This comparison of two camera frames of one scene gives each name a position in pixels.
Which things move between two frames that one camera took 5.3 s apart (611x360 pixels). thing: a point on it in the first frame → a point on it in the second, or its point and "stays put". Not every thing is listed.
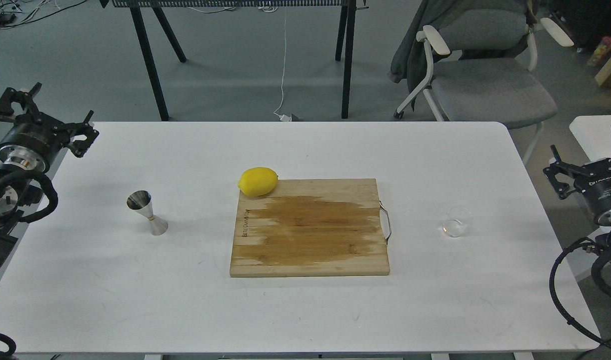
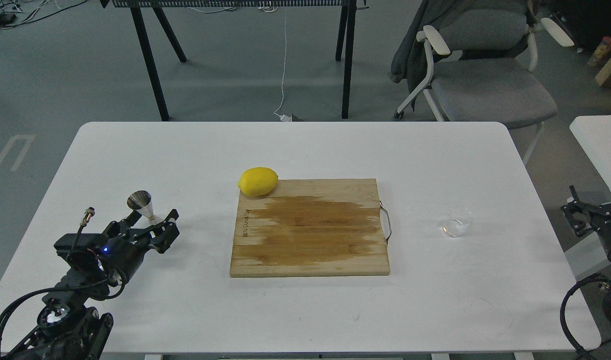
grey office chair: [482, 71] stays put
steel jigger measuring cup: [141, 201] stays put
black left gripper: [32, 141] → [121, 255]
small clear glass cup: [456, 221] stays put
